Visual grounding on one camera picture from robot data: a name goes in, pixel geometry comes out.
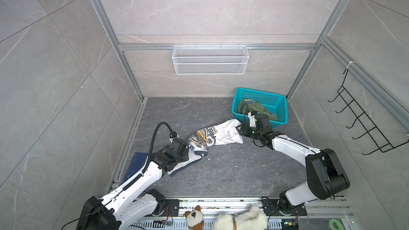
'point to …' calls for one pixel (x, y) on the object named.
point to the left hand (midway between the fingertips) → (183, 148)
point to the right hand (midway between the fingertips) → (240, 126)
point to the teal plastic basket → (274, 106)
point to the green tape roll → (340, 226)
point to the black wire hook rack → (374, 134)
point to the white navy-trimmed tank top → (228, 132)
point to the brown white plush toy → (195, 218)
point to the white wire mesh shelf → (210, 60)
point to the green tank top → (256, 107)
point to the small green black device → (289, 224)
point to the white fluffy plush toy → (252, 219)
